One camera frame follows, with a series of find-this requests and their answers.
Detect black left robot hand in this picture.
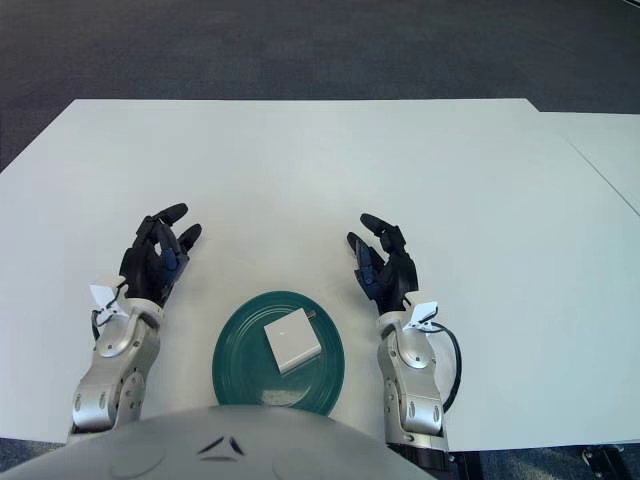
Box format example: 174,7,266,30
118,202,204,307

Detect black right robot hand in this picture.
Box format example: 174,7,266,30
346,213,420,315

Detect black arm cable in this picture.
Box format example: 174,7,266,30
91,287,126,346
429,322,462,414

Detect grey robot torso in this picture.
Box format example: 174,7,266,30
0,404,431,480

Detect dark green plate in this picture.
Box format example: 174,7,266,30
212,290,347,417

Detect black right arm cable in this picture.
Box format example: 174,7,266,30
429,322,462,414

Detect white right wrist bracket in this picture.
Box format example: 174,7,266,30
403,300,440,331

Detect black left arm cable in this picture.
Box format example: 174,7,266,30
91,287,126,346

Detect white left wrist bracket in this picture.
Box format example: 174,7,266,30
88,283,129,316

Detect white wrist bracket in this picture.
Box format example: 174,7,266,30
403,300,440,331
88,283,129,316

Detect black table frame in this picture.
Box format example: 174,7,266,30
579,444,626,480

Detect white charger block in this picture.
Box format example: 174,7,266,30
263,308,321,375

